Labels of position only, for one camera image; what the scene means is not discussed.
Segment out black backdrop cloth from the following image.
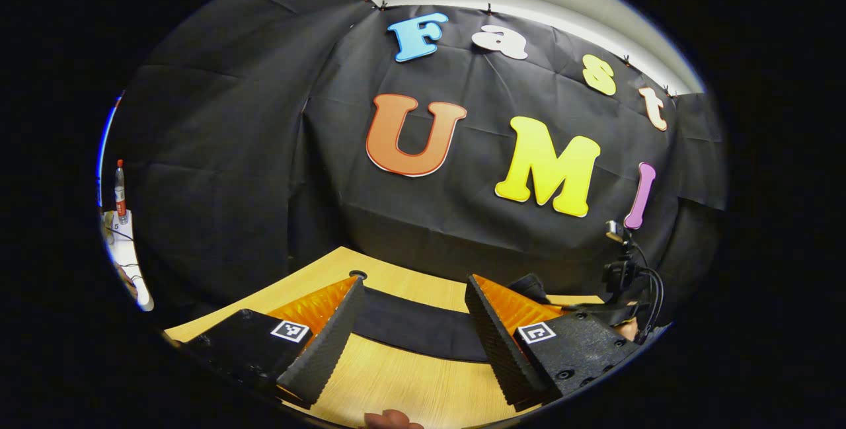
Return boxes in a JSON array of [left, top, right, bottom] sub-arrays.
[[106, 0, 728, 324]]

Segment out white side table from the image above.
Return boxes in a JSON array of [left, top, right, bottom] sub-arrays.
[[100, 210, 155, 312]]

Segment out black jeans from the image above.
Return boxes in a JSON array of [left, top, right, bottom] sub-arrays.
[[350, 274, 551, 364]]

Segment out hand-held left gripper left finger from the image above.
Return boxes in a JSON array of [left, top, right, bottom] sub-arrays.
[[187, 275, 366, 410]]

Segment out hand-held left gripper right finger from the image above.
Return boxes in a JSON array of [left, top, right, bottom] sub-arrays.
[[465, 274, 640, 410]]

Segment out clear bottle with red label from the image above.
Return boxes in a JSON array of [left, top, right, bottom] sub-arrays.
[[114, 159, 129, 225]]

